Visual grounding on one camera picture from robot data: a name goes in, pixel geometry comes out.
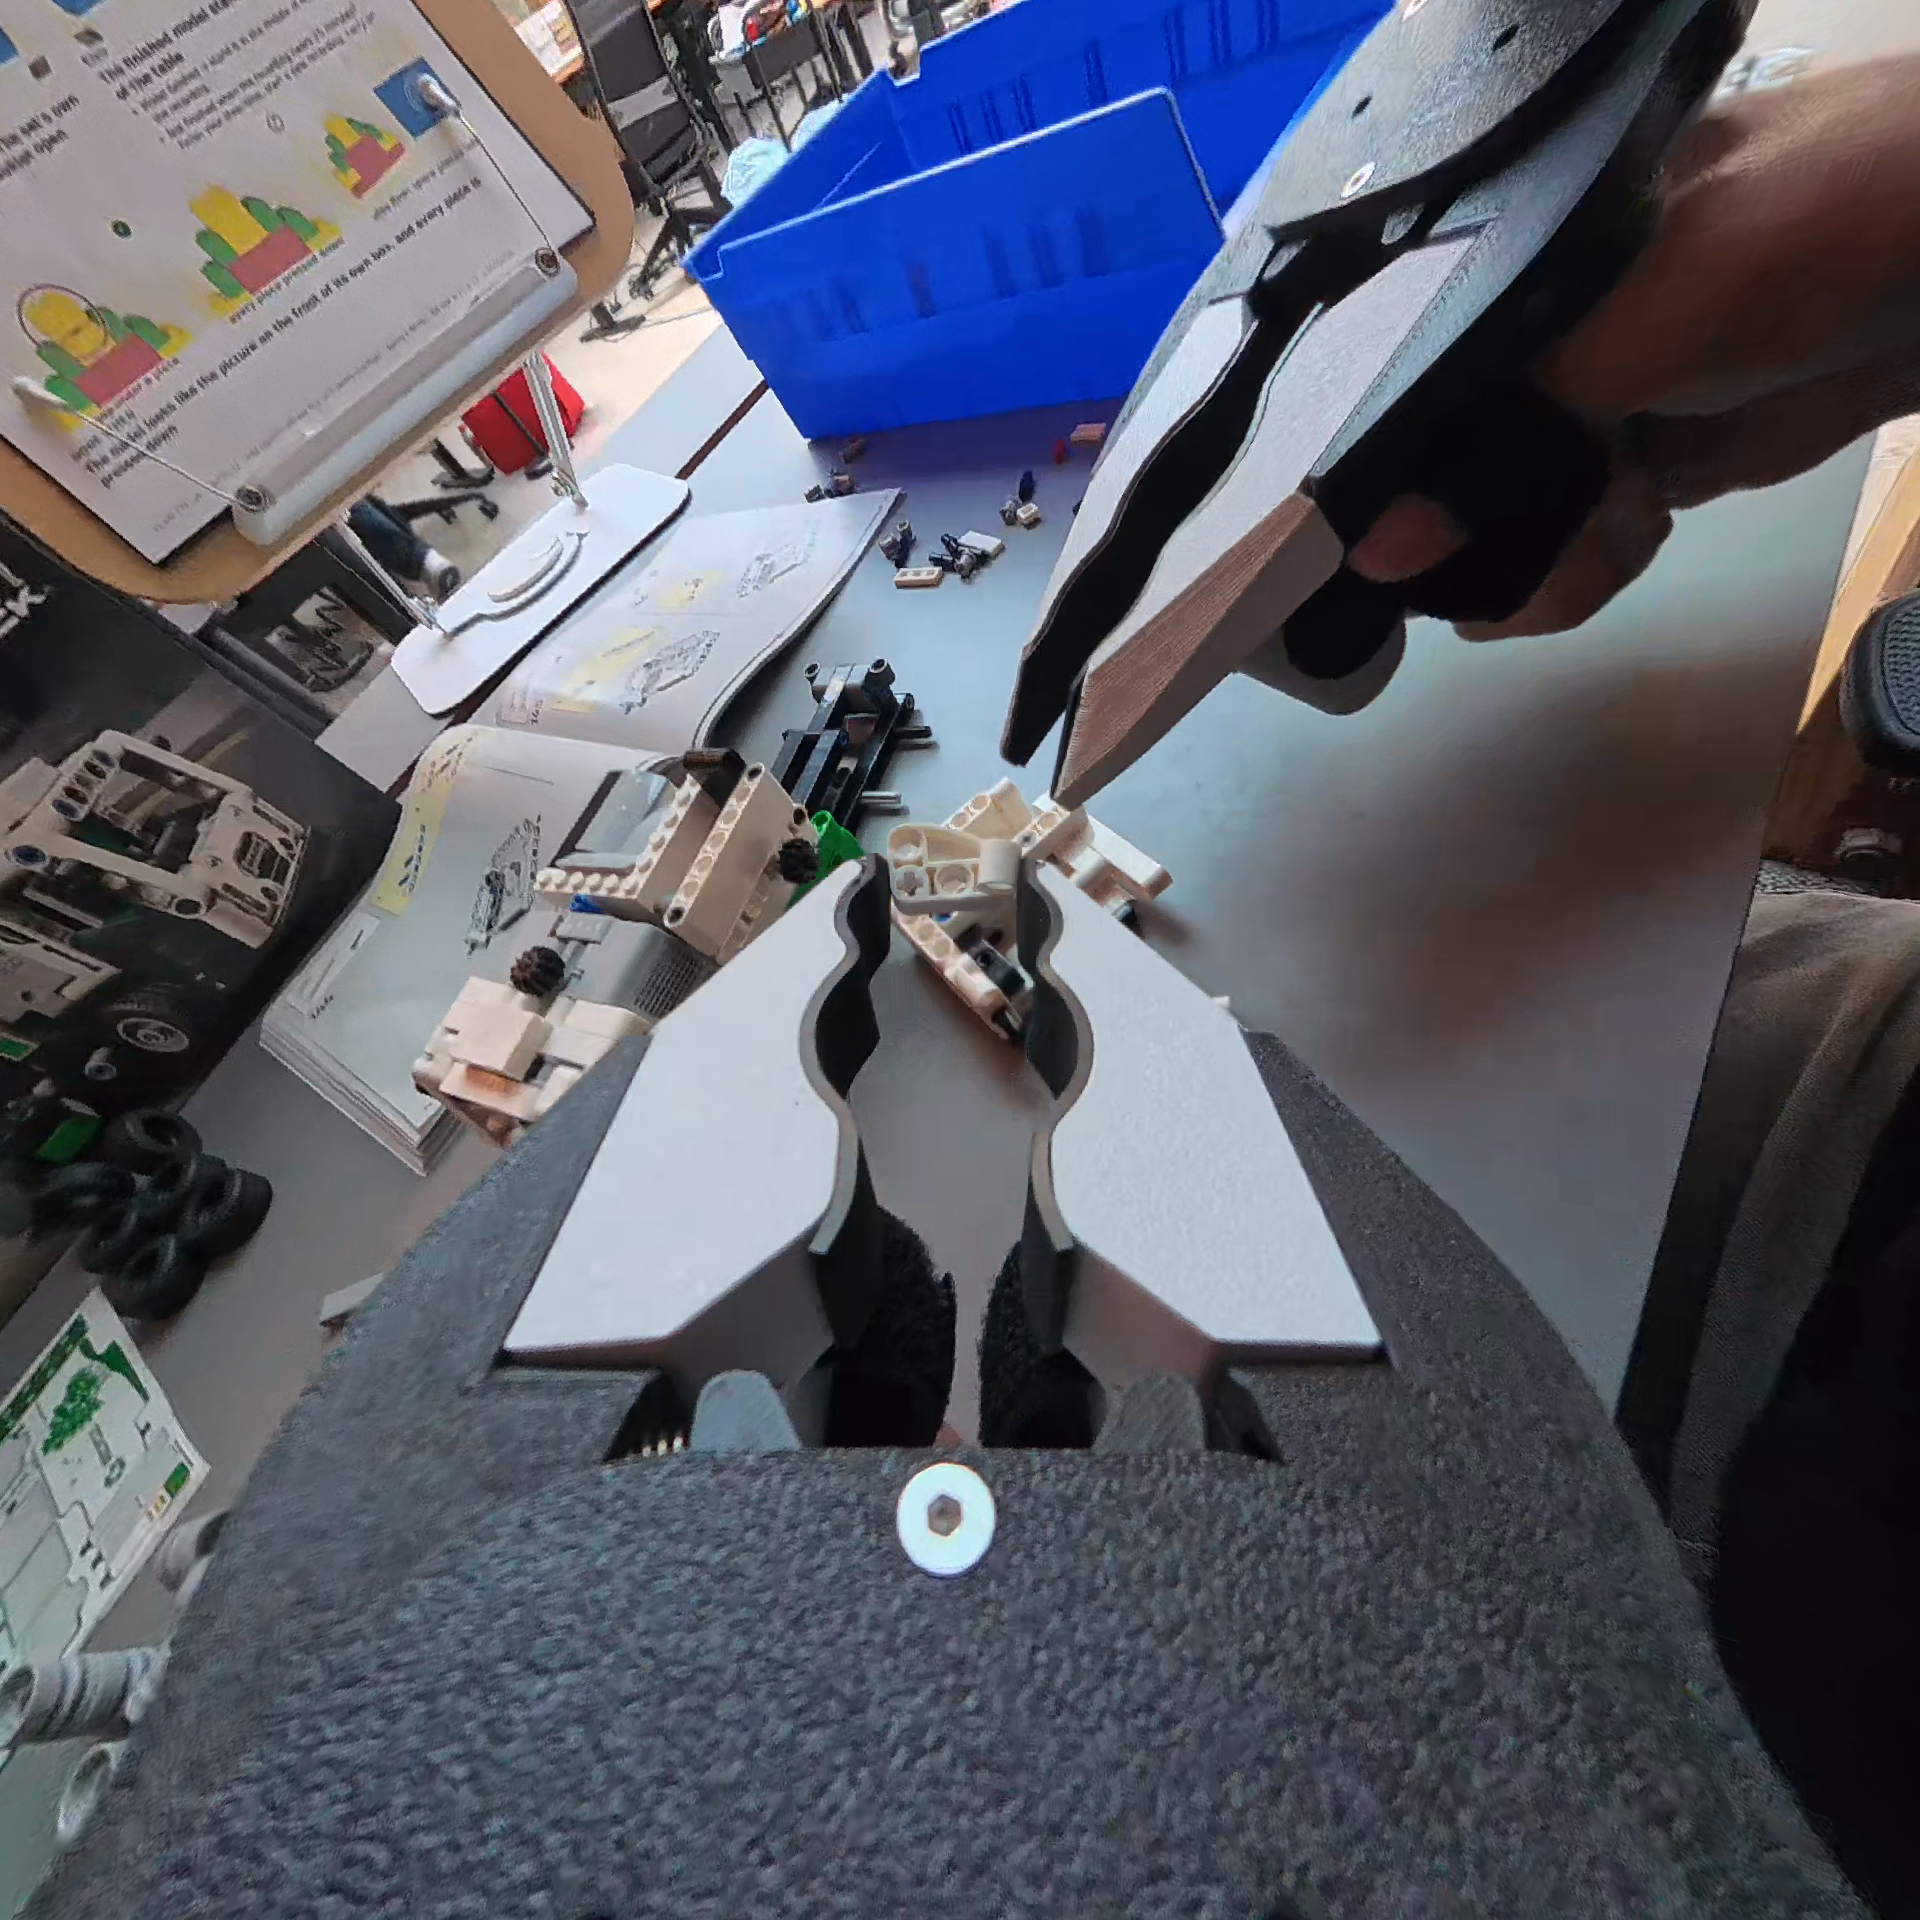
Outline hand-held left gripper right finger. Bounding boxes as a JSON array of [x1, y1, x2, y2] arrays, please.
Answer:
[[1020, 862, 1385, 1454]]

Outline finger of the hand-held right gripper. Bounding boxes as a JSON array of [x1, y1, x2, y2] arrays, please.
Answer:
[[1049, 230, 1504, 806], [1000, 285, 1329, 771]]

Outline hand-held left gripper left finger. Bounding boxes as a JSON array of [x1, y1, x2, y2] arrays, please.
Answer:
[[504, 858, 896, 1454]]

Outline white lego subassembly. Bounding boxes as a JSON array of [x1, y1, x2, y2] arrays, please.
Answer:
[[884, 778, 1177, 1041]]

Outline scattered small lego pieces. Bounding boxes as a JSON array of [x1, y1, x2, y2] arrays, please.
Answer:
[[803, 420, 1115, 590]]

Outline white green lego truck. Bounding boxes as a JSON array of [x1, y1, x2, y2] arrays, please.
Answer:
[[410, 748, 869, 1145]]

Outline black construction set box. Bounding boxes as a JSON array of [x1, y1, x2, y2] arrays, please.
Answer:
[[0, 516, 407, 1156]]

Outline person's right hand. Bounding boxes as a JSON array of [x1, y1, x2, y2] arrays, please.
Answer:
[[1345, 52, 1920, 647]]

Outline blue plastic bin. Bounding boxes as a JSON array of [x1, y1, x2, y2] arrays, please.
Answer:
[[681, 0, 1402, 443]]

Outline open instruction booklet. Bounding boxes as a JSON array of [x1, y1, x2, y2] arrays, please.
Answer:
[[258, 725, 722, 1175]]

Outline pile of black rubber tires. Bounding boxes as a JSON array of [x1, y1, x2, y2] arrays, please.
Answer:
[[33, 1106, 277, 1326]]

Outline person's grey trousers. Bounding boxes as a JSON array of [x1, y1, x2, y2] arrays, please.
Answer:
[[1617, 883, 1920, 1920]]

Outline red bag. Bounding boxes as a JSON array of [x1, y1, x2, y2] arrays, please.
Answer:
[[460, 351, 589, 484]]

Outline instruction sheet on clipboard stand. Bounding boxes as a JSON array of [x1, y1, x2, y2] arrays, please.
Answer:
[[0, 0, 695, 719]]

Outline green sticker sheet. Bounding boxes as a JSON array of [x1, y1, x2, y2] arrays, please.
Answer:
[[0, 1289, 212, 1697]]

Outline pile of grey wheel hubs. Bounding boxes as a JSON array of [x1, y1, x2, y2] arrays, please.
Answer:
[[0, 1506, 233, 1854]]

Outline black lego chassis frame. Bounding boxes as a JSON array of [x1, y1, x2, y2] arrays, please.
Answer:
[[777, 657, 935, 826]]

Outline wooden post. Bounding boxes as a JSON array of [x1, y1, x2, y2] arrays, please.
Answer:
[[1768, 434, 1920, 902]]

